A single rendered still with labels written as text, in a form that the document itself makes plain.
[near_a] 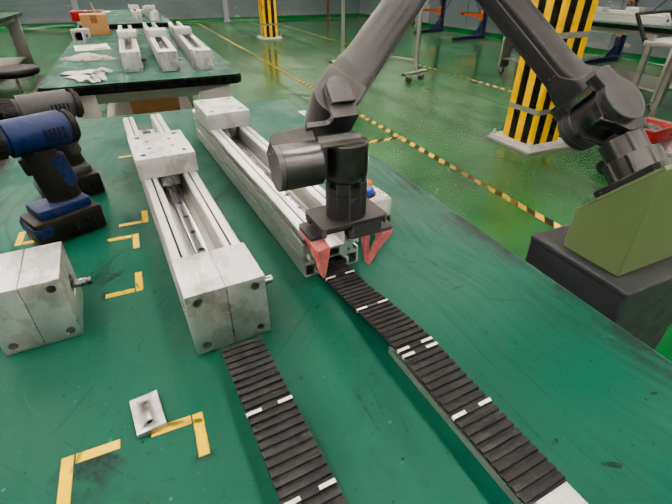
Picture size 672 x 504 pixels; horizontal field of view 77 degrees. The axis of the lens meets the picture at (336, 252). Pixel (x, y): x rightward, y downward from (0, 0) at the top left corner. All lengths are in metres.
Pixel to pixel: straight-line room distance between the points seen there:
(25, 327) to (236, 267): 0.28
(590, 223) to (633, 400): 0.32
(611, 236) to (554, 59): 0.30
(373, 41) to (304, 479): 0.55
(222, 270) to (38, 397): 0.25
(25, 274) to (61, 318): 0.07
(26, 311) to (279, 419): 0.36
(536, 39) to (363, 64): 0.33
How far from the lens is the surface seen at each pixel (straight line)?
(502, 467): 0.46
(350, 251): 0.70
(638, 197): 0.77
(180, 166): 0.89
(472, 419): 0.48
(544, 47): 0.84
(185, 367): 0.58
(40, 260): 0.68
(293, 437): 0.45
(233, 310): 0.55
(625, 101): 0.83
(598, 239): 0.82
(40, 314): 0.66
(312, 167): 0.52
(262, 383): 0.49
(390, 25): 0.70
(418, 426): 0.50
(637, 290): 0.81
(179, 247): 0.64
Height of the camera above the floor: 1.19
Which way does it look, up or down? 33 degrees down
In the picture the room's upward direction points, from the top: straight up
